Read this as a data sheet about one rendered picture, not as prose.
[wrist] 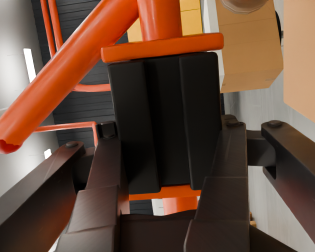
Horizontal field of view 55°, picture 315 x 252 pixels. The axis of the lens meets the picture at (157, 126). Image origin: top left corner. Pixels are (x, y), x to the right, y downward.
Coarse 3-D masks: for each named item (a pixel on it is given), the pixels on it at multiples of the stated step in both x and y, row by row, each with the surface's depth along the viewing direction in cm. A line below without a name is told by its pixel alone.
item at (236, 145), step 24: (216, 144) 13; (240, 144) 12; (216, 168) 10; (240, 168) 10; (216, 192) 8; (240, 192) 8; (216, 216) 7; (240, 216) 7; (192, 240) 6; (216, 240) 6; (240, 240) 6
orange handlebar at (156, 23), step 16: (144, 0) 15; (160, 0) 15; (176, 0) 15; (144, 16) 15; (160, 16) 15; (176, 16) 15; (144, 32) 15; (160, 32) 15; (176, 32) 15; (176, 208) 18; (192, 208) 18
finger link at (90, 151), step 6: (90, 150) 16; (84, 156) 15; (90, 156) 15; (78, 162) 15; (84, 162) 15; (90, 162) 15; (72, 168) 15; (78, 168) 15; (84, 168) 15; (72, 174) 15; (78, 174) 15; (84, 174) 15; (72, 180) 15; (78, 180) 15; (84, 180) 15
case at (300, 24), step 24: (288, 0) 33; (312, 0) 27; (288, 24) 34; (312, 24) 27; (288, 48) 34; (312, 48) 28; (288, 72) 35; (312, 72) 28; (288, 96) 36; (312, 96) 29; (312, 120) 29
